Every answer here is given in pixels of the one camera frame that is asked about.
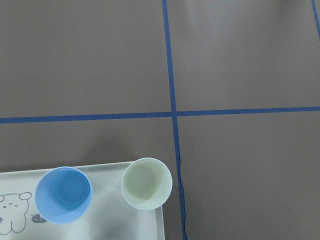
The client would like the pale green plastic cup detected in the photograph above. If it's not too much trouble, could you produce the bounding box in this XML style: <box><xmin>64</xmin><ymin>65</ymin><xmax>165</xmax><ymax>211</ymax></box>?
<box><xmin>121</xmin><ymin>157</ymin><xmax>173</xmax><ymax>211</ymax></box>

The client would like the light blue plastic cup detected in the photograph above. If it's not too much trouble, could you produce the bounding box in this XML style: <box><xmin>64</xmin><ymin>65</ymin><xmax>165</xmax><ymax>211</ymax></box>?
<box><xmin>34</xmin><ymin>166</ymin><xmax>93</xmax><ymax>224</ymax></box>

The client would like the cream plastic tray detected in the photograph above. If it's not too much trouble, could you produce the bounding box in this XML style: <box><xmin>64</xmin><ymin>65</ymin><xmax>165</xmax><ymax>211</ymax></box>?
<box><xmin>0</xmin><ymin>162</ymin><xmax>165</xmax><ymax>240</ymax></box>

